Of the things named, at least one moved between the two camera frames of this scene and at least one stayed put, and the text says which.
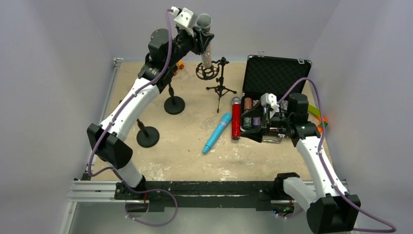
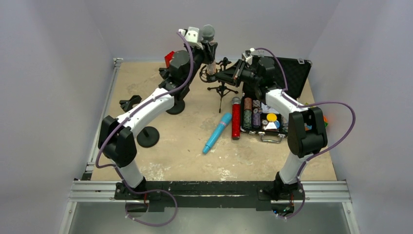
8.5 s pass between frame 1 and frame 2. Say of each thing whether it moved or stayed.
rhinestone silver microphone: moved
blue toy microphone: stayed
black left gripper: moved
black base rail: stayed
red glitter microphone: stayed
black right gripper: moved
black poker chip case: stayed
